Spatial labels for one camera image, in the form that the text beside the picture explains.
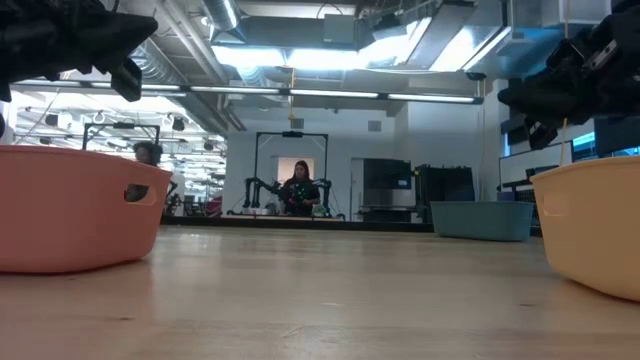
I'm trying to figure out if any large ribbed ventilation duct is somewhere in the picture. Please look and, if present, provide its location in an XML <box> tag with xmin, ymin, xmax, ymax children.
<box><xmin>127</xmin><ymin>39</ymin><xmax>231</xmax><ymax>139</ymax></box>

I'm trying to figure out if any black perforated chair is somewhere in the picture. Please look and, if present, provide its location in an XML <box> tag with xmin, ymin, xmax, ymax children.
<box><xmin>498</xmin><ymin>164</ymin><xmax>561</xmax><ymax>204</ymax></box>

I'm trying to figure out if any black aluminium table frame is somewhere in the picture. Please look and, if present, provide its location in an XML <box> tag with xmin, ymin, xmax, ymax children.
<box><xmin>159</xmin><ymin>213</ymin><xmax>544</xmax><ymax>239</ymax></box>

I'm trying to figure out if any black monitor cabinet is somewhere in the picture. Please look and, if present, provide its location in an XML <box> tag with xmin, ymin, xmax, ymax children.
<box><xmin>362</xmin><ymin>158</ymin><xmax>414</xmax><ymax>224</ymax></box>

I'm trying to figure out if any person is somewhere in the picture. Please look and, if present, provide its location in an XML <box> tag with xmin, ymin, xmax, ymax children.
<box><xmin>278</xmin><ymin>159</ymin><xmax>322</xmax><ymax>218</ymax></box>
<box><xmin>130</xmin><ymin>141</ymin><xmax>174</xmax><ymax>204</ymax></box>

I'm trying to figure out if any blue-grey plastic basket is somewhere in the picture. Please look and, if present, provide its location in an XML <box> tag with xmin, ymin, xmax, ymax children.
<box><xmin>429</xmin><ymin>200</ymin><xmax>535</xmax><ymax>243</ymax></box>

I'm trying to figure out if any black storage cabinet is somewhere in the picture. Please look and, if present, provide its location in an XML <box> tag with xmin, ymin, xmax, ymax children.
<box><xmin>413</xmin><ymin>164</ymin><xmax>476</xmax><ymax>224</ymax></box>

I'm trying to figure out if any grey ceiling box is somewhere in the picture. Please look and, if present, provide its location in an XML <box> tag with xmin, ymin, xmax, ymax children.
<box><xmin>323</xmin><ymin>13</ymin><xmax>362</xmax><ymax>51</ymax></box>

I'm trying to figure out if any orange plastic basket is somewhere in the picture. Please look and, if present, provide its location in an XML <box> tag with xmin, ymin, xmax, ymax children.
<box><xmin>0</xmin><ymin>144</ymin><xmax>174</xmax><ymax>275</ymax></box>

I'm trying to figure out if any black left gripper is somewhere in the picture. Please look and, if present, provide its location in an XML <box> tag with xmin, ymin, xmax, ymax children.
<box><xmin>19</xmin><ymin>0</ymin><xmax>159</xmax><ymax>104</ymax></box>

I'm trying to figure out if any thin black gantry frame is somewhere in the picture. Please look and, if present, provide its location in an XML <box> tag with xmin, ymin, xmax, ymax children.
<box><xmin>82</xmin><ymin>122</ymin><xmax>161</xmax><ymax>151</ymax></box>

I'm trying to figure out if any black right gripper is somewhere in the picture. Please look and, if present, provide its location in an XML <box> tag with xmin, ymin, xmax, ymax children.
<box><xmin>497</xmin><ymin>9</ymin><xmax>640</xmax><ymax>151</ymax></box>

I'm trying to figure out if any long ceiling light rail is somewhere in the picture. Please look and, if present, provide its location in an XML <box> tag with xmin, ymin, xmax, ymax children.
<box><xmin>13</xmin><ymin>78</ymin><xmax>485</xmax><ymax>106</ymax></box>

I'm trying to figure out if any round silver ventilation duct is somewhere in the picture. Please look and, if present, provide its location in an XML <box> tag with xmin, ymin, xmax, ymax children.
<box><xmin>202</xmin><ymin>0</ymin><xmax>241</xmax><ymax>31</ymax></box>

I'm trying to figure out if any yellow plastic basket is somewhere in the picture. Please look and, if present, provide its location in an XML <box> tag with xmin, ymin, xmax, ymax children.
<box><xmin>529</xmin><ymin>155</ymin><xmax>640</xmax><ymax>303</ymax></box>

